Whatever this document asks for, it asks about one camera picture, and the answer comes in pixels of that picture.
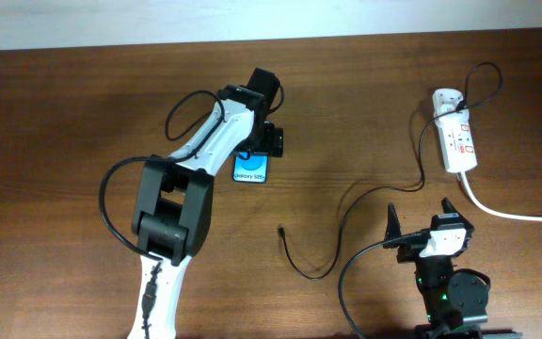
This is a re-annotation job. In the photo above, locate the blue Galaxy smartphone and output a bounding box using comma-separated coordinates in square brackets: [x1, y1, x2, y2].
[232, 152, 268, 184]

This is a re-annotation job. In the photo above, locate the white power strip cord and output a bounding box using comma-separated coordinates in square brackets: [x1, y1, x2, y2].
[456, 170, 542, 225]

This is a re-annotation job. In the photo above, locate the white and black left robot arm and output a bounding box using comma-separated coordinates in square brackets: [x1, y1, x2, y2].
[129, 68, 283, 338]

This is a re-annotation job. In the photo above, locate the white charger plug adapter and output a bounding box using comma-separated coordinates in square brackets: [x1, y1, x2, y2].
[432, 89, 463, 117]

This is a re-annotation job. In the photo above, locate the white power strip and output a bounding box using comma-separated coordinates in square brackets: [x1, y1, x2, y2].
[436, 110, 477, 173]

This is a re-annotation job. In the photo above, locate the thin black charger cable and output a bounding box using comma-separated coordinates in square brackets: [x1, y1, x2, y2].
[278, 61, 504, 282]

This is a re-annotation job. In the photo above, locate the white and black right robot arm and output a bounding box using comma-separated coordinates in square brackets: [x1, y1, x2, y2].
[383, 199, 523, 339]

